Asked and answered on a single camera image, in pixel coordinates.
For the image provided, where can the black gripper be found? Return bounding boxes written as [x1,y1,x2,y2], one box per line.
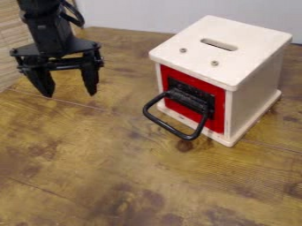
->
[9,12,104,97]

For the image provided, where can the red wooden drawer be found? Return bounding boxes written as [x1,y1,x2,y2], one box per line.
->
[160,65,226,133]

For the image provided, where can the black metal drawer handle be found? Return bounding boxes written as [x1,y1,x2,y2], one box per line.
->
[143,88,210,140]

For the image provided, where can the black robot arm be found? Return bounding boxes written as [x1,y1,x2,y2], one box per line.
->
[9,0,104,97]

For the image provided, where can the white wooden box cabinet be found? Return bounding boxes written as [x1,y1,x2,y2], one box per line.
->
[148,15,292,147]

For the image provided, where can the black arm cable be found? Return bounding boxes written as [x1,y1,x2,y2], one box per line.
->
[57,0,85,28]

